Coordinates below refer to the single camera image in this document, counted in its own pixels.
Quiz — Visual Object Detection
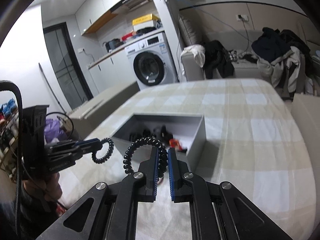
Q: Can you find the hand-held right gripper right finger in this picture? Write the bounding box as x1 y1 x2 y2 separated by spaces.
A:
167 147 293 240

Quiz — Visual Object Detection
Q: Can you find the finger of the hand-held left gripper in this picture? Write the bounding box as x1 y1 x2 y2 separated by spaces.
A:
46 148 85 173
45 138 103 155

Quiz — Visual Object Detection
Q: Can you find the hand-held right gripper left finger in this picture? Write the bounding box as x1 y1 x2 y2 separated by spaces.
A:
35 147 160 240

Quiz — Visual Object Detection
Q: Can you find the small red hair accessory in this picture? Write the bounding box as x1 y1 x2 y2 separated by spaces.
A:
169 138 182 152

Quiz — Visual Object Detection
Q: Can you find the black spiral hair tie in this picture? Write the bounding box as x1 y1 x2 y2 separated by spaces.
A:
91 137 168 180

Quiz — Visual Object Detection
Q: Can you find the black claw hair clip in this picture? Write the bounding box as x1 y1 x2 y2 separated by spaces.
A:
129 129 152 142
153 125 174 140

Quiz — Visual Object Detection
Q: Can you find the grey cardboard box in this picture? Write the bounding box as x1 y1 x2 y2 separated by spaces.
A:
111 113 207 167

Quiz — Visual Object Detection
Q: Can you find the person's left forearm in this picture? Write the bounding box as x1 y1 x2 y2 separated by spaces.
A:
0 192 60 240

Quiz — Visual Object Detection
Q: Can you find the person's left hand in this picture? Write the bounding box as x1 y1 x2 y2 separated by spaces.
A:
22 172 63 203

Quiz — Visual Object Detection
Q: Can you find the purple plastic bag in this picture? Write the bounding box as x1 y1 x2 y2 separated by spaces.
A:
44 119 69 143

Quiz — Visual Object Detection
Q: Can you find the shoe rack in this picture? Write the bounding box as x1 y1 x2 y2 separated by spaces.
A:
0 99 19 173

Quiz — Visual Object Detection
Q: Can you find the beige box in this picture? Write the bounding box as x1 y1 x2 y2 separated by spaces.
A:
69 81 140 140

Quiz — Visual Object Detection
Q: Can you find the dark glass door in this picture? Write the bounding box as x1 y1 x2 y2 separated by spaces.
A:
43 22 93 110

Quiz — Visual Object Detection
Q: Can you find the white kitchen counter cabinet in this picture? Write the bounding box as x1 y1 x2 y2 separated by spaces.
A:
87 47 140 98

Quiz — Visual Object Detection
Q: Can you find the white washing machine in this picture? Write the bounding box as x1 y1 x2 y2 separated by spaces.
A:
125 31 178 90

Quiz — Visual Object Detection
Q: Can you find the grey sofa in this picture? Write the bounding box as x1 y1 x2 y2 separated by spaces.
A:
180 29 320 83

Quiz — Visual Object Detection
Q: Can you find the white garment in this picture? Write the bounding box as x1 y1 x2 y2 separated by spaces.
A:
180 44 206 68

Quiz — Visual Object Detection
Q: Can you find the black garment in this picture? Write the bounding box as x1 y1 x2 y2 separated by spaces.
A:
201 40 235 79

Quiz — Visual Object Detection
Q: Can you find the yellow and white box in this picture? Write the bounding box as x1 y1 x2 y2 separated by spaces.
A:
132 14 160 33

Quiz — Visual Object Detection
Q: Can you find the grey cushion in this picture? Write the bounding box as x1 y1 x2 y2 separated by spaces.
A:
178 15 200 48

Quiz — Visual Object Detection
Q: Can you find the range hood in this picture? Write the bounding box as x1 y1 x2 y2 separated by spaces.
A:
110 0 153 13

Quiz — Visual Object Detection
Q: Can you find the pile of clothes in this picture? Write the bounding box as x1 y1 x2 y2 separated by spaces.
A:
251 27 313 98

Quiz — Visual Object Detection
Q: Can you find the wall cabinet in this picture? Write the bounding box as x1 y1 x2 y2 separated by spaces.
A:
75 0 125 37

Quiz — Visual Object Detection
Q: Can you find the black charger cable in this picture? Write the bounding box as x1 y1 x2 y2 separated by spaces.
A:
241 21 251 55

